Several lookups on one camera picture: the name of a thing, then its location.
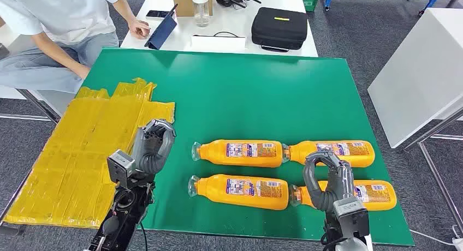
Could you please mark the dark blue tablet case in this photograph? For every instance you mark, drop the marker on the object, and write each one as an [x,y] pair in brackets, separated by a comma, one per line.
[162,30]

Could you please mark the orange detergent bottle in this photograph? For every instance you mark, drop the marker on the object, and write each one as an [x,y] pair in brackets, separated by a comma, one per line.
[365,157]
[217,191]
[380,195]
[217,153]

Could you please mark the white side table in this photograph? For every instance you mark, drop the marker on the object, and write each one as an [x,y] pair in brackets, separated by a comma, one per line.
[416,79]

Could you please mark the white power strip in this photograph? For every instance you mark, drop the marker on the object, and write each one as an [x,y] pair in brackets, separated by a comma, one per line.
[458,243]

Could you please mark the person's left hand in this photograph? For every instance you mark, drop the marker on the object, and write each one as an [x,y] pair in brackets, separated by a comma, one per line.
[139,28]

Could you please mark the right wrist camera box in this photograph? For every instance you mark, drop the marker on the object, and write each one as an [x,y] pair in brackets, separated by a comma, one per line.
[352,215]

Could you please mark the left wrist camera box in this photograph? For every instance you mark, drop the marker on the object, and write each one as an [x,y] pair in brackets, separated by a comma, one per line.
[121,168]

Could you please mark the white desk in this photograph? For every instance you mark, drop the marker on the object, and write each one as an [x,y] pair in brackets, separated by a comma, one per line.
[231,23]

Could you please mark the yellow taped cardboard sheet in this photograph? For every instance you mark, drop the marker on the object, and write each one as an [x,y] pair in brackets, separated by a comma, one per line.
[72,151]

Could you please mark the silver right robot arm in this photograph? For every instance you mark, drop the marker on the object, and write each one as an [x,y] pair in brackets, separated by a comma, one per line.
[347,244]

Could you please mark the person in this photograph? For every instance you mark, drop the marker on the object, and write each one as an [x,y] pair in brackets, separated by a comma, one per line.
[65,10]

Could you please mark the green table mat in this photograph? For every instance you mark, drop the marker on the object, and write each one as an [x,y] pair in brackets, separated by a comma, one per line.
[253,97]

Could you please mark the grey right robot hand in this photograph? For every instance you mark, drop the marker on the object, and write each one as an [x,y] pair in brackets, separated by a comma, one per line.
[336,177]

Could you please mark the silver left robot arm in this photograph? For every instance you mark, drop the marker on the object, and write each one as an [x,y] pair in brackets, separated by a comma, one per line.
[126,209]

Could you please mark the brown cardboard box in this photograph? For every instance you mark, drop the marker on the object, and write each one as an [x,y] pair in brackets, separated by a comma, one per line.
[182,3]

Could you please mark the clear plastic water bottle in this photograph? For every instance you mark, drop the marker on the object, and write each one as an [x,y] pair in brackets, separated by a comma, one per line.
[201,10]

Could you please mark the black carrying case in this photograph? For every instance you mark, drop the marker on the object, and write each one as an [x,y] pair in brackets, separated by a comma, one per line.
[278,29]

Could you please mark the black smartphone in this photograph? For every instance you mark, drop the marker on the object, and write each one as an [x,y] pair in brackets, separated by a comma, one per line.
[156,14]

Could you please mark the flat white box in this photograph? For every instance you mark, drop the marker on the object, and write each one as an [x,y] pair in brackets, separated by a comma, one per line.
[217,44]

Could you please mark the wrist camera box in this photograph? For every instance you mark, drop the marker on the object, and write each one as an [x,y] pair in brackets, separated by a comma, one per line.
[352,215]
[121,168]

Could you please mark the white bench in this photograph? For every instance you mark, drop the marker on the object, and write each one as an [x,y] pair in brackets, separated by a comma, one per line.
[54,99]

